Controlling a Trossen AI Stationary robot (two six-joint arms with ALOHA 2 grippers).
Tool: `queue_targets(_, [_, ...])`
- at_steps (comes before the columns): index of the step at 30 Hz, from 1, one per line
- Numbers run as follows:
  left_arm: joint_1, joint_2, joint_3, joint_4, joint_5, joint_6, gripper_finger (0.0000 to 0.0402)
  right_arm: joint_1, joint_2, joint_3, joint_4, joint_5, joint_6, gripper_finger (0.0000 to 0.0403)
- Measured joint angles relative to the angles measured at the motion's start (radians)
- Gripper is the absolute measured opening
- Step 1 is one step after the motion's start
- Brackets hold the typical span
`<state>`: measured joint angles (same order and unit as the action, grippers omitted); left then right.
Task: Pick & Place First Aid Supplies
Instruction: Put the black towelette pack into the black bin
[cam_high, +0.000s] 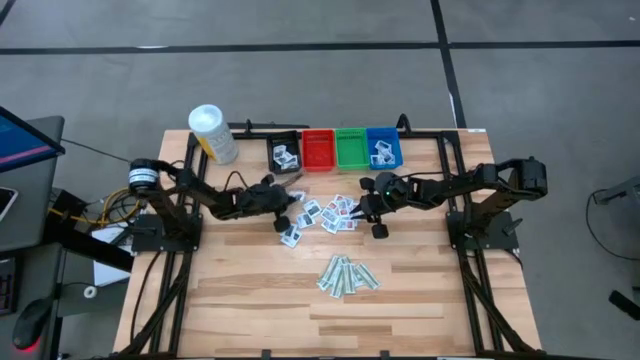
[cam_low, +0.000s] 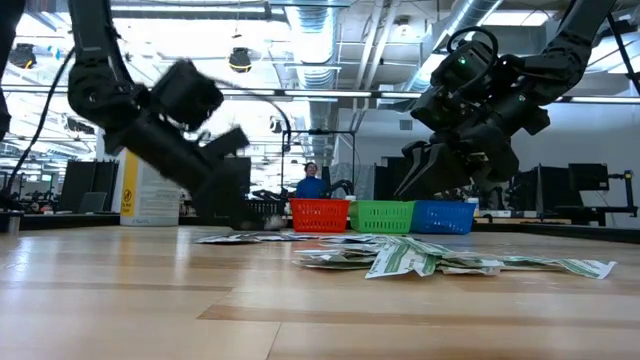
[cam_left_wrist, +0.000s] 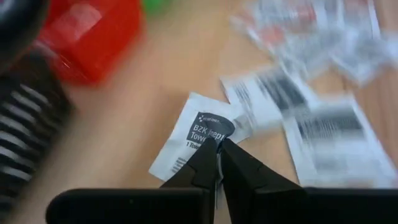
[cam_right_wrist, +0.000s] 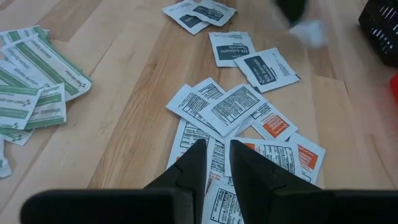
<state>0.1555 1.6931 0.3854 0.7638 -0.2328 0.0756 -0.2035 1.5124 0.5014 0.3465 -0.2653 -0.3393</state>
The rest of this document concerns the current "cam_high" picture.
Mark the smartphone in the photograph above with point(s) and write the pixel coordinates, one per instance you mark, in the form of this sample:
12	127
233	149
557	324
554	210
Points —
6	202

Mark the red plastic basket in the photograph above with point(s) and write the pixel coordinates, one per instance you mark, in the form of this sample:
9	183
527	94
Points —
318	150

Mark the desk monitor blue screen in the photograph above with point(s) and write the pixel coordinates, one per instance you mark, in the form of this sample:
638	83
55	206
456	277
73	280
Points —
20	142

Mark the grey stand leg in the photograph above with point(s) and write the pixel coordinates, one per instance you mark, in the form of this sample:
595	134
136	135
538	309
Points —
620	190

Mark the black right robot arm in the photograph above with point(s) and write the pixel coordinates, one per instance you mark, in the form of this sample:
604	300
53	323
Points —
450	186

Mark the white packet black label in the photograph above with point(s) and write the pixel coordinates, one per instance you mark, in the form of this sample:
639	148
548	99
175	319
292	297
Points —
279	149
300	196
281	164
291	241
291	230
287	155
313	207
305	220
293	161

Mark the green plastic basket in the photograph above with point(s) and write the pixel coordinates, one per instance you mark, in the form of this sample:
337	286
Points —
352	149

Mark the blue plastic basket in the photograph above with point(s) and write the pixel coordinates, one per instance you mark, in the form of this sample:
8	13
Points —
392	134

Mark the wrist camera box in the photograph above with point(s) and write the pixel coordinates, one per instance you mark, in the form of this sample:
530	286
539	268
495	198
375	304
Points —
375	207
262	196

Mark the white wipes canister yellow stripe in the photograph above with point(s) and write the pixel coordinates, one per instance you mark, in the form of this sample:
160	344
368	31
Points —
220	140

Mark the black plastic basket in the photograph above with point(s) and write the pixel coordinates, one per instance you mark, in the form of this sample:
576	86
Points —
295	137

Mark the white paper sheet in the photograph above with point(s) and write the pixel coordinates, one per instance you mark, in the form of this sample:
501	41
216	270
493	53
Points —
107	270

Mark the black keyboard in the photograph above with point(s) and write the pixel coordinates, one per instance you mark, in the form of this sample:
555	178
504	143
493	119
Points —
6	287

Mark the grey desk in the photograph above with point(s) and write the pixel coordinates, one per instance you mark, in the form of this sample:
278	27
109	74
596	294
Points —
30	230

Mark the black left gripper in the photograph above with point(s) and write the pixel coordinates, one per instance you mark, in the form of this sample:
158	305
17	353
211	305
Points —
281	224

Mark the black desk crossbar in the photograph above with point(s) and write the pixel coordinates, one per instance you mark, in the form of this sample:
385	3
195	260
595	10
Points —
90	250

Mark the black computer mouse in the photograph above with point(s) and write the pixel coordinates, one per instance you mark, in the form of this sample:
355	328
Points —
32	320

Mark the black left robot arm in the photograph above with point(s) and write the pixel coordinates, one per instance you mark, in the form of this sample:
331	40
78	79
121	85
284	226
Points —
205	189

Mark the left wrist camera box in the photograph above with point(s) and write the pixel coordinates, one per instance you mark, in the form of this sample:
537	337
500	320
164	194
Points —
262	196

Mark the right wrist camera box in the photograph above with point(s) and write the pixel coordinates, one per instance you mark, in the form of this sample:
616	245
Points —
375	207

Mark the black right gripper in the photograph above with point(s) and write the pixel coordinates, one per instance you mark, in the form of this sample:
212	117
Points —
380	231

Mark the white tape roll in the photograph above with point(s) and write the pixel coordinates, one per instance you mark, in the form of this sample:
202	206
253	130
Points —
85	292

